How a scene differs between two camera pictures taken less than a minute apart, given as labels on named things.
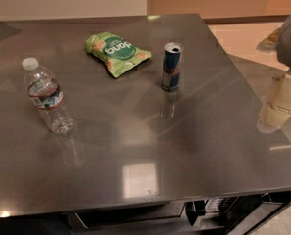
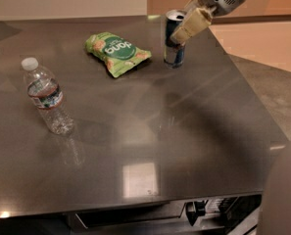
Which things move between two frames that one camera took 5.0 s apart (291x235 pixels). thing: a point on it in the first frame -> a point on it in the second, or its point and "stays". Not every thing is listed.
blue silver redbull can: (171, 67) -> (174, 53)
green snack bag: (117, 52) stays
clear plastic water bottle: (47, 93) stays
